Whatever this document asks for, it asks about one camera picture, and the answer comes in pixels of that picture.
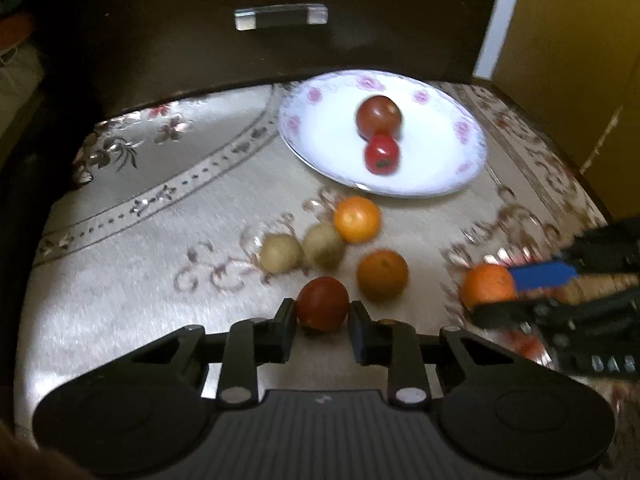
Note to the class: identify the yellow cabinet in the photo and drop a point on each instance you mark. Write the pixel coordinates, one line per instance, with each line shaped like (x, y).
(570, 60)

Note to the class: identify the dark red tomato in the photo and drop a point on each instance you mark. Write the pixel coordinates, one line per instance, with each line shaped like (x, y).
(322, 304)
(378, 115)

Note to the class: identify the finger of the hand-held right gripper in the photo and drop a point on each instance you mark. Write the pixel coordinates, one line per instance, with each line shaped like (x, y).
(544, 275)
(505, 312)

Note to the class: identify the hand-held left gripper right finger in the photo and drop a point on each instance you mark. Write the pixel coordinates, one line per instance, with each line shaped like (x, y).
(357, 332)

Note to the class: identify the small red tomato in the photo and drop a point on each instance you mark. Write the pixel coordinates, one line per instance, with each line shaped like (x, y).
(381, 154)

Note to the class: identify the brown kiwi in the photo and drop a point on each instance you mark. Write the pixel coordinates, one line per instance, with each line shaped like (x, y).
(281, 252)
(323, 245)

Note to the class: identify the white floral plate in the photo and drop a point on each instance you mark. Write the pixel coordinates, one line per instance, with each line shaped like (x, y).
(325, 130)

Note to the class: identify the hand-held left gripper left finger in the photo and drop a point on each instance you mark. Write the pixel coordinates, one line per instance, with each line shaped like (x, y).
(288, 331)

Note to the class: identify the orange mandarin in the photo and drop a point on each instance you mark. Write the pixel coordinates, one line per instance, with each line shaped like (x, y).
(486, 286)
(382, 275)
(356, 219)

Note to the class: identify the embroidered beige tablecloth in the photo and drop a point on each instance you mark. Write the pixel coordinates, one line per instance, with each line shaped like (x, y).
(150, 240)

